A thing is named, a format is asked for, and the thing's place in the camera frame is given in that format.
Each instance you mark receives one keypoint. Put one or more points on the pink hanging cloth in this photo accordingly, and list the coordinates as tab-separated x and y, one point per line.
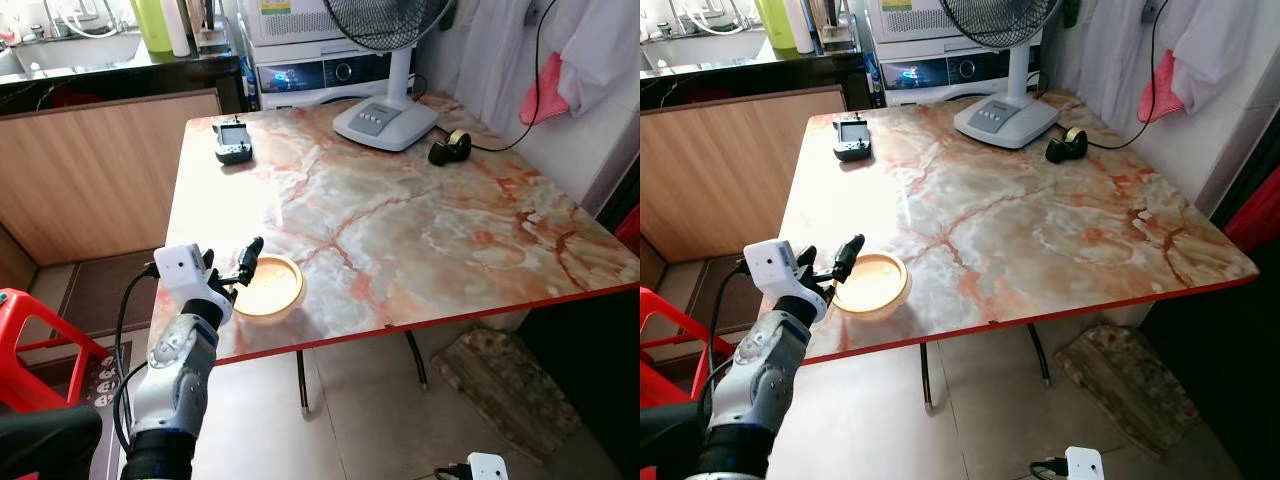
1160	92
545	95

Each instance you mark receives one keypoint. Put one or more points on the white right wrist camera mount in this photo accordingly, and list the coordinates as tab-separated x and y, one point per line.
1085	465
488	468

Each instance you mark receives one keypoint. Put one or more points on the red plastic item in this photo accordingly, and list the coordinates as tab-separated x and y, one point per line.
1255	210
628	230

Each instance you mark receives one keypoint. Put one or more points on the white standing fan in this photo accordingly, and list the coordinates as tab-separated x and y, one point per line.
385	122
1003	118

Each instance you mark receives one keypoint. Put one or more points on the grey handheld device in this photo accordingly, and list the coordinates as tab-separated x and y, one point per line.
233	140
853	138

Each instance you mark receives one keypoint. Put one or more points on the black tape dispenser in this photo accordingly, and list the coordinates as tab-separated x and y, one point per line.
1066	147
448	150

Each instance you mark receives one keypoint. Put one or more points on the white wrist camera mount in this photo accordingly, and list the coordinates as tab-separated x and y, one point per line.
1085	465
768	263
488	468
178	265

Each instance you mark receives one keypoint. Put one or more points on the beige plastic bowl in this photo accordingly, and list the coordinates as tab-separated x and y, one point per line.
278	288
880	286

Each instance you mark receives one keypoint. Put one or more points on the white sink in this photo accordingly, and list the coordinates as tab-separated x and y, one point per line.
700	45
80	48

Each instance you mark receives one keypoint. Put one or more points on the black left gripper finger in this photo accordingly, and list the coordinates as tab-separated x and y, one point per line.
210	259
804	258
252	258
849	256

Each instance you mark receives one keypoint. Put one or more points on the green plastic bottle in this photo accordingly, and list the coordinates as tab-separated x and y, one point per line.
152	25
776	25

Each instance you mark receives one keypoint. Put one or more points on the black robot torso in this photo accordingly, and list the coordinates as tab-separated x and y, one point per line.
45	440
668	440

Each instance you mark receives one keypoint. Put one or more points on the white power strip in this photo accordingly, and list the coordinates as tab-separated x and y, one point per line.
108	380

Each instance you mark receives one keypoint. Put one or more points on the wooden cabinet panel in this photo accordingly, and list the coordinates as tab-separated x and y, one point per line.
720	165
90	170

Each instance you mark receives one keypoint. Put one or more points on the rough stone slab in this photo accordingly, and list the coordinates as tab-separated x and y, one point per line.
1125	385
505	390

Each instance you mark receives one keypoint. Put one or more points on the white washing machine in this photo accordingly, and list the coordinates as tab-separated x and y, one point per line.
310	70
930	68

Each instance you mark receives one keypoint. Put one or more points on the brown door mat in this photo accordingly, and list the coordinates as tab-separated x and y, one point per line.
725	295
100	295

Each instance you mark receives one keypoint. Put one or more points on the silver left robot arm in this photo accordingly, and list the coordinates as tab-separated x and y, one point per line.
762	375
178	370

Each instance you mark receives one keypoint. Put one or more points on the white hanging garment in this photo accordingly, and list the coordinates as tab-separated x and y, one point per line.
1215	50
600	50

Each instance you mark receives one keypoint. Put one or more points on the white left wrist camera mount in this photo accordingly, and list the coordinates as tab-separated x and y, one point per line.
768	263
178	265

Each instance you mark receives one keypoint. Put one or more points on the marble pattern table red edge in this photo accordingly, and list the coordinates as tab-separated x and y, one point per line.
400	220
1000	220

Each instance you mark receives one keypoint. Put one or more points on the white plastic bottle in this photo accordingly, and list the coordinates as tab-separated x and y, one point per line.
178	28
803	26

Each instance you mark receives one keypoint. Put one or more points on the red plastic stool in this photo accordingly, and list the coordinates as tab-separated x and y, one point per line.
662	318
22	320

